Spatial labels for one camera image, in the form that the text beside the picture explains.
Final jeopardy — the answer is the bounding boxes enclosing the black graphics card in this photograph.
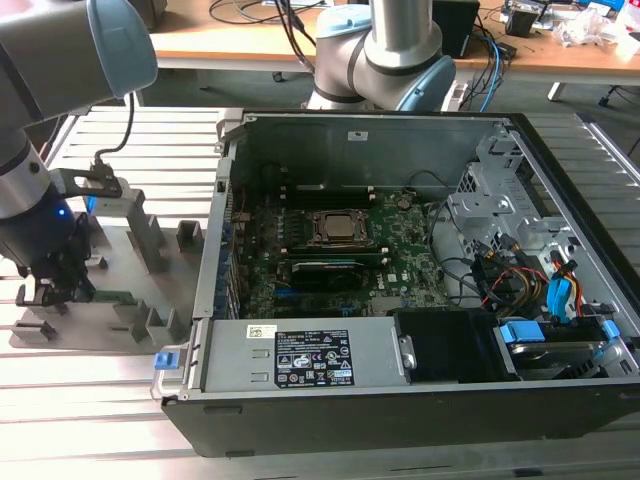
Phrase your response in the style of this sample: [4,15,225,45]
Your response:
[289,258,370,295]

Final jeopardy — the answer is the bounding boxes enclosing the open black PC case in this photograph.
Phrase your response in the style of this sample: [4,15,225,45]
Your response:
[149,107,640,459]

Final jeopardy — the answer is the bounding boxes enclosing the silver CPU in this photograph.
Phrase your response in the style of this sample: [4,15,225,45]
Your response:
[322,209,370,241]

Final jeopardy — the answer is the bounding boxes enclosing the clear plastic wrap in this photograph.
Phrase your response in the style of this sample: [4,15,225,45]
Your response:
[553,3,634,50]

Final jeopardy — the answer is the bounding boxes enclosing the yellow red power wires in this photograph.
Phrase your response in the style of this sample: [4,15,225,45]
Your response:
[492,267,551,304]

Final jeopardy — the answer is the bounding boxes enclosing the black plastic shroud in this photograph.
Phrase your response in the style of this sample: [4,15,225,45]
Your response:
[392,309,504,386]

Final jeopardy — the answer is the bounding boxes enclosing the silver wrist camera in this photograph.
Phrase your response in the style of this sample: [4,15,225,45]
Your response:
[93,186,147,218]

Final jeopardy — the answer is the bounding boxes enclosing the white power strip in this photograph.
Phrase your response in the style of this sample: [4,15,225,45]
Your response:
[443,79,469,110]

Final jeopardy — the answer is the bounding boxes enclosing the green motherboard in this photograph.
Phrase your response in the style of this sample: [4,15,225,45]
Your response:
[227,188,471,321]

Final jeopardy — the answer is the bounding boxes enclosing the silver metal drive cage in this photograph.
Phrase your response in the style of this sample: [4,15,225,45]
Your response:
[446,132,576,262]

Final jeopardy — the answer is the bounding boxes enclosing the grey parts rack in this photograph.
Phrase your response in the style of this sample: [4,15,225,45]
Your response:
[8,187,206,356]

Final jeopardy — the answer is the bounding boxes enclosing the metal CPU socket cover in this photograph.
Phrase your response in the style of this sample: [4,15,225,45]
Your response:
[305,207,377,249]

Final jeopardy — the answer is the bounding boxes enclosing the black looped wire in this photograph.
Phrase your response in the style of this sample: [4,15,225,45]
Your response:
[403,169,456,201]

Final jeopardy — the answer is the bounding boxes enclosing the grey power supply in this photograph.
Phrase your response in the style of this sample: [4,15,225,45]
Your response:
[199,317,417,395]

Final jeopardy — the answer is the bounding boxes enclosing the black camera cable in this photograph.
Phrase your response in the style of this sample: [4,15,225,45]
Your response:
[91,91,139,169]

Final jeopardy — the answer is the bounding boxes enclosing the small black device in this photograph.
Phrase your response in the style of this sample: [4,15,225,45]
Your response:
[504,7,543,37]

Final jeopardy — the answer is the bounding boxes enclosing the wooden desk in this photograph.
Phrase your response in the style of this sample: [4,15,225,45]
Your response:
[149,0,640,104]

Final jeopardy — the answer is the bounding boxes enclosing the blue flat wire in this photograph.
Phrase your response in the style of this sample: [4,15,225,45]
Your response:
[547,252,576,326]

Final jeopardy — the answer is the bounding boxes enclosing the hard disk in blue carrier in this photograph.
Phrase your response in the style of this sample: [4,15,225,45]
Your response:
[492,317,631,384]

